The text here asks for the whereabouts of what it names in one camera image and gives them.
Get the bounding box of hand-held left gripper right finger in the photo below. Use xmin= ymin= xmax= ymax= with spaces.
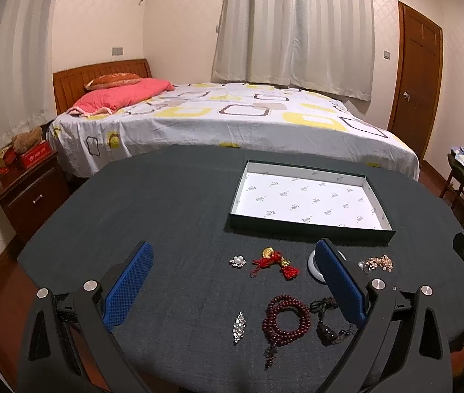
xmin=315 ymin=237 xmax=454 ymax=393

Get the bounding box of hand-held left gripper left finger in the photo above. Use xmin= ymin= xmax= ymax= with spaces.
xmin=17 ymin=241 xmax=155 ymax=393

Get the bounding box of white jade bangle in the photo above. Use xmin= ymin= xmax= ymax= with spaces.
xmin=308 ymin=250 xmax=349 ymax=283

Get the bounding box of rose gold chain bracelet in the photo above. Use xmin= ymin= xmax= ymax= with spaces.
xmin=357 ymin=254 xmax=394 ymax=273

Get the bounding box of dark red bead necklace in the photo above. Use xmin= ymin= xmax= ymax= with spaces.
xmin=262 ymin=294 xmax=312 ymax=371

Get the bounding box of red cord round gold charm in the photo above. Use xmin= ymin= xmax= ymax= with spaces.
xmin=249 ymin=247 xmax=282 ymax=278

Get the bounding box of green jewelry box tray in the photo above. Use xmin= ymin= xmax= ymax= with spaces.
xmin=228 ymin=159 xmax=397 ymax=248

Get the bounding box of long silver crystal brooch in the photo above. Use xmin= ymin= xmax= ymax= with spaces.
xmin=232 ymin=311 xmax=247 ymax=345

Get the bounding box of wooden nightstand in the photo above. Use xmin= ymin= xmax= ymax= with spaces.
xmin=0 ymin=147 xmax=71 ymax=242

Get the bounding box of large red box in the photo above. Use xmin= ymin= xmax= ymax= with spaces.
xmin=17 ymin=139 xmax=50 ymax=168

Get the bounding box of small red box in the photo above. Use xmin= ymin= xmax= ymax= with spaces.
xmin=0 ymin=147 xmax=17 ymax=169

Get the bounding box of brown plush toy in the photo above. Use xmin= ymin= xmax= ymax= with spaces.
xmin=13 ymin=128 xmax=43 ymax=153

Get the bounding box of patterned white bed sheet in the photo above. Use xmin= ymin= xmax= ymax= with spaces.
xmin=47 ymin=83 xmax=420 ymax=181

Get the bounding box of pink pillow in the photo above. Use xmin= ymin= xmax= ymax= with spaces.
xmin=66 ymin=78 xmax=174 ymax=116

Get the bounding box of orange patterned pillow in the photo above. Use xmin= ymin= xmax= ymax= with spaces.
xmin=84 ymin=73 xmax=141 ymax=91

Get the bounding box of wooden headboard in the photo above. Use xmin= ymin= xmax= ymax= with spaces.
xmin=52 ymin=59 xmax=153 ymax=115

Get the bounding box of brown wooden door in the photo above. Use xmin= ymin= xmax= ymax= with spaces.
xmin=387 ymin=0 xmax=445 ymax=160

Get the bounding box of white side curtain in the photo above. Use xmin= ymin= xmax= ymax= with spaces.
xmin=0 ymin=0 xmax=54 ymax=173

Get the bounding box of white window curtain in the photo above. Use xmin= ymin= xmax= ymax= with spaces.
xmin=211 ymin=0 xmax=376 ymax=102

